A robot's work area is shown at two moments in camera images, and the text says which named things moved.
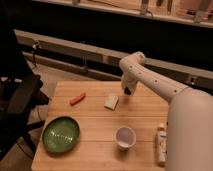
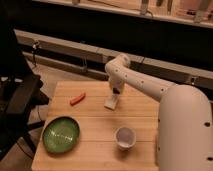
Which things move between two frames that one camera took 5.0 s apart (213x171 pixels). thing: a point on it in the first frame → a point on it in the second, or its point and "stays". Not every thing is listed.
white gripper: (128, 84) → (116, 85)
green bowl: (60, 134) stays
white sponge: (111, 102) stays
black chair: (20, 92) stays
